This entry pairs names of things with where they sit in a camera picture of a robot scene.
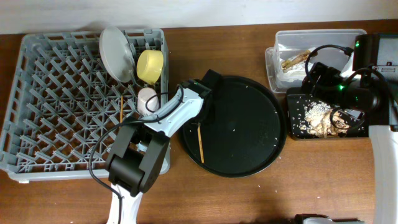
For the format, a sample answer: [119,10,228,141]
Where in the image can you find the yellow bowl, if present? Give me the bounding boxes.
[137,50,164,85]

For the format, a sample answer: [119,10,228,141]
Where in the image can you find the pink cup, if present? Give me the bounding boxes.
[137,87,160,116]

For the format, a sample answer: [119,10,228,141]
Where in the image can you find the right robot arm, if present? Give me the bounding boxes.
[302,34,397,223]

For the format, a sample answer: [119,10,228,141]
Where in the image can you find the clear plastic bin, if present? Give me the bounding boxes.
[265,29,366,93]

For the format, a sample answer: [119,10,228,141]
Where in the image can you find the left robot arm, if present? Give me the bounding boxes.
[93,70,223,223]

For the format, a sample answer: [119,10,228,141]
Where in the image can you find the pale green plate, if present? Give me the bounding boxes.
[99,26,136,83]

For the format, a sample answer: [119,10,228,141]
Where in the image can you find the food scraps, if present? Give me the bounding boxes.
[299,102,351,138]

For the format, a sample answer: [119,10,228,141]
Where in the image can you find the black rectangular waste tray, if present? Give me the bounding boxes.
[286,87,368,140]

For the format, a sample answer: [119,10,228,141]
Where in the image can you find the round black tray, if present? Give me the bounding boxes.
[179,76,287,177]

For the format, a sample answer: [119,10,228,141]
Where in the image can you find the grey plastic dishwasher rack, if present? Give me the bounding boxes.
[0,28,171,183]

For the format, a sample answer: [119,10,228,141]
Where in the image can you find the wooden chopstick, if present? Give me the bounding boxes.
[119,95,124,123]
[197,123,205,164]

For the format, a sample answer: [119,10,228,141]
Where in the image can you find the snack wrapper waste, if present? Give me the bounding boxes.
[281,49,312,71]

